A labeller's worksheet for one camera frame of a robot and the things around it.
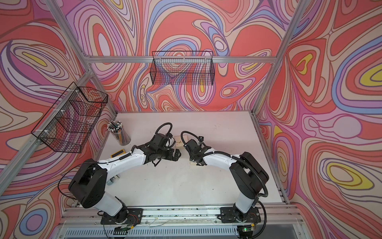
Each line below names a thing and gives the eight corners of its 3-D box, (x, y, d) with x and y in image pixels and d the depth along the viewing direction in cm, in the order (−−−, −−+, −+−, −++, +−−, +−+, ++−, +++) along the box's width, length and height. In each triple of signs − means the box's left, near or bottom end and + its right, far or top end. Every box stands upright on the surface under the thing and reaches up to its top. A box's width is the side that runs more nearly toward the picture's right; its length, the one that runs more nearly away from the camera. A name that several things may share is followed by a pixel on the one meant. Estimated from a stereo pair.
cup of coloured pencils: (116, 145, 102) (105, 129, 88) (120, 136, 107) (109, 120, 93) (129, 145, 102) (119, 129, 88) (132, 136, 107) (123, 120, 93)
